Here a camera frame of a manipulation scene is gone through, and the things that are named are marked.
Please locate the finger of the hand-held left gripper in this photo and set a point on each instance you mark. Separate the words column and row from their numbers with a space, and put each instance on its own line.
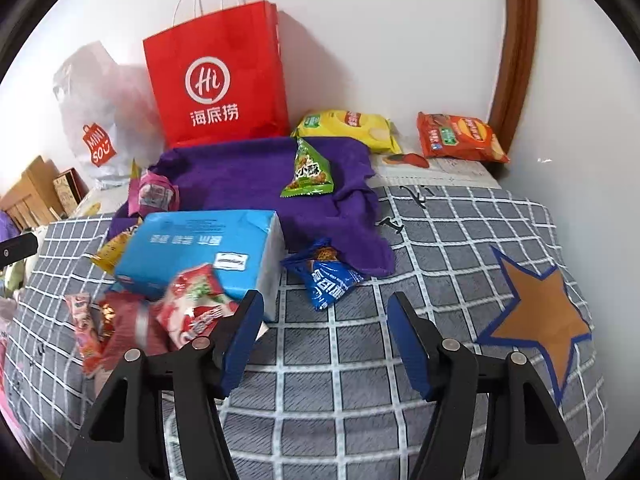
column 20, row 248

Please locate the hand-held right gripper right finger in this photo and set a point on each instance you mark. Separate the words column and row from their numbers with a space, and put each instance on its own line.
column 407, row 345

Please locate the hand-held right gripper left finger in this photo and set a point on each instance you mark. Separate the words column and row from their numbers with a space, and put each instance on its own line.
column 241, row 345

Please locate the strawberry print snack packet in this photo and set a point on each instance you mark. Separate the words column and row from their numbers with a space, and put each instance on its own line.
column 195, row 310

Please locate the blue cookie packet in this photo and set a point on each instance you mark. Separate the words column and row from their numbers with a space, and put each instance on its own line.
column 327, row 280

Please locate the dark red snack packet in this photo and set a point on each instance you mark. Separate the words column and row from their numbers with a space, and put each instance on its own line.
column 125, row 320

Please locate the purple plush toy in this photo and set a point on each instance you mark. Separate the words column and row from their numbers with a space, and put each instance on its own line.
column 7, row 222

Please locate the wooden chair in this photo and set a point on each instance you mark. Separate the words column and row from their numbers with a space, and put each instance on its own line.
column 25, row 195

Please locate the grey checked bedsheet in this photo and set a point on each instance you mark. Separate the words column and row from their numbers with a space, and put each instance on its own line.
column 350, row 360

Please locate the patterned wooden box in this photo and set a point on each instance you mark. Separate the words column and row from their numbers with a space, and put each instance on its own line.
column 70, row 192

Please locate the yellow snack packet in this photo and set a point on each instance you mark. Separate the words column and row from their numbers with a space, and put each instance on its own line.
column 112, row 252

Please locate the pink strip snack packet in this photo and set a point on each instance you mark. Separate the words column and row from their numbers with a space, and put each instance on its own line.
column 82, row 330

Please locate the blue tissue pack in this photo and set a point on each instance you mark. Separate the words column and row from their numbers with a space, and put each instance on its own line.
column 200, row 240

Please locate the purple pink snack packet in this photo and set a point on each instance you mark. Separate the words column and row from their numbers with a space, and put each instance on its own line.
column 152, row 192

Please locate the translucent plastic bag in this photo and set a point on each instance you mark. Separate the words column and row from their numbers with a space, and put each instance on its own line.
column 100, row 110

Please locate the purple towel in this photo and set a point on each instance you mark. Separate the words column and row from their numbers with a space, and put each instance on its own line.
column 240, row 175

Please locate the green triangular snack packet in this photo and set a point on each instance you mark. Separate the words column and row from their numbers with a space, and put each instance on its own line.
column 305, row 172

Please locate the orange chips bag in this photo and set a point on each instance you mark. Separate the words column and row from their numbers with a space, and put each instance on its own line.
column 460, row 135

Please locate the yellow chips bag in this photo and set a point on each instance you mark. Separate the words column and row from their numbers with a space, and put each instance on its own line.
column 350, row 127

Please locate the red paper bag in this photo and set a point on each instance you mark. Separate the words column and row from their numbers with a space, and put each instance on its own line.
column 215, row 60

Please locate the brown wooden door frame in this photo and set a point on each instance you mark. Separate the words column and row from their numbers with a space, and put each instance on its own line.
column 520, row 60

